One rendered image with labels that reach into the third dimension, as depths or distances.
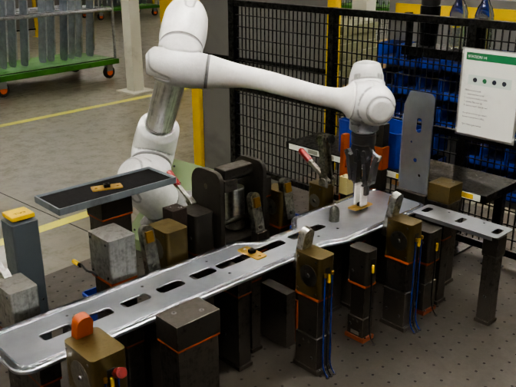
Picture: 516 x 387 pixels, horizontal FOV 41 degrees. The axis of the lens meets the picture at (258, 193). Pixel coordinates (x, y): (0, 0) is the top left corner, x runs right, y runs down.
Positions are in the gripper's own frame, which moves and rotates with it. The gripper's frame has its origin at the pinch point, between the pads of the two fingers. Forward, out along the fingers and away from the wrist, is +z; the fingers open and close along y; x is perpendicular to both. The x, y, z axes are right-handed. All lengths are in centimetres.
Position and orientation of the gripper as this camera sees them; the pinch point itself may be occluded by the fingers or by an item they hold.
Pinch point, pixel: (360, 193)
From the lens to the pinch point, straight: 216.8
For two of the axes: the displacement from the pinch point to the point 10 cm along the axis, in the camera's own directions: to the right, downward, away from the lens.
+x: 7.3, -2.4, 6.4
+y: 6.9, 2.5, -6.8
